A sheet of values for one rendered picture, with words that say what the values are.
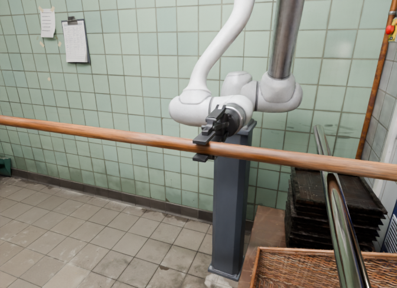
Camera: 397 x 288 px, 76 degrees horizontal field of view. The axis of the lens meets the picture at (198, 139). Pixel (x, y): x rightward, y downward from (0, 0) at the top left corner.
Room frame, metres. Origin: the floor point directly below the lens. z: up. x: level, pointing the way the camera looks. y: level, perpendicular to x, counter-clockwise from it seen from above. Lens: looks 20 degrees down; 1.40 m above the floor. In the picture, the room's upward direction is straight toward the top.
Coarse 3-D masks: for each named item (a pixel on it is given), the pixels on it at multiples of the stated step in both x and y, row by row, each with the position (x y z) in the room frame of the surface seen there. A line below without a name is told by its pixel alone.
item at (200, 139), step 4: (212, 132) 0.55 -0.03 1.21; (196, 136) 0.52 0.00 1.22; (200, 136) 0.52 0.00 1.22; (204, 136) 0.52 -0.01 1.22; (208, 136) 0.52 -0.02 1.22; (212, 136) 0.53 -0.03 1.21; (196, 140) 0.50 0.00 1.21; (200, 140) 0.50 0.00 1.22; (204, 140) 0.50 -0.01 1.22; (208, 140) 0.51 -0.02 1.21; (200, 144) 0.49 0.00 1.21; (204, 144) 0.49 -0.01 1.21
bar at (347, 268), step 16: (320, 128) 0.70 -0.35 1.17; (320, 144) 0.58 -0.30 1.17; (336, 176) 0.42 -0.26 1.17; (336, 192) 0.36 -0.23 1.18; (336, 208) 0.32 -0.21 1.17; (336, 224) 0.29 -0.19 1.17; (352, 224) 0.29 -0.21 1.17; (336, 240) 0.26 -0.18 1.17; (352, 240) 0.25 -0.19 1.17; (336, 256) 0.24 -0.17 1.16; (352, 256) 0.23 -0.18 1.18; (352, 272) 0.21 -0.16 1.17
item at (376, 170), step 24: (0, 120) 0.73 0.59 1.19; (24, 120) 0.70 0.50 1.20; (144, 144) 0.56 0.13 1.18; (168, 144) 0.54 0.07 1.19; (192, 144) 0.52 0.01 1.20; (216, 144) 0.51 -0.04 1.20; (312, 168) 0.43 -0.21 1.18; (336, 168) 0.42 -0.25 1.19; (360, 168) 0.40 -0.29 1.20; (384, 168) 0.39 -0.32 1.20
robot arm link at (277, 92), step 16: (288, 0) 1.03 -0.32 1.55; (304, 0) 1.06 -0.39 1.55; (288, 16) 1.06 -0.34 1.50; (272, 32) 1.15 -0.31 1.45; (288, 32) 1.08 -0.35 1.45; (272, 48) 1.15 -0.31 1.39; (288, 48) 1.11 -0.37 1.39; (272, 64) 1.17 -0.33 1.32; (288, 64) 1.15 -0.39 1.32; (272, 80) 1.19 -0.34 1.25; (288, 80) 1.18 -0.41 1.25; (256, 96) 1.23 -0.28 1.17; (272, 96) 1.19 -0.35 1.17; (288, 96) 1.19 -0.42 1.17; (272, 112) 1.25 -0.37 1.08
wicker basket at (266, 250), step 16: (256, 256) 0.67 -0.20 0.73; (272, 256) 0.69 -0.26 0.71; (288, 256) 0.67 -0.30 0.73; (304, 256) 0.65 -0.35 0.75; (320, 256) 0.64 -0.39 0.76; (368, 256) 0.60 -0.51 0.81; (384, 256) 0.58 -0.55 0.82; (256, 272) 0.65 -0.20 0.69; (272, 272) 0.69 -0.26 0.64; (288, 272) 0.67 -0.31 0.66; (304, 272) 0.65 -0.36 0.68; (320, 272) 0.64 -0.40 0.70; (336, 272) 0.62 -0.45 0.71; (368, 272) 0.60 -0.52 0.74; (384, 272) 0.58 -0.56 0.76
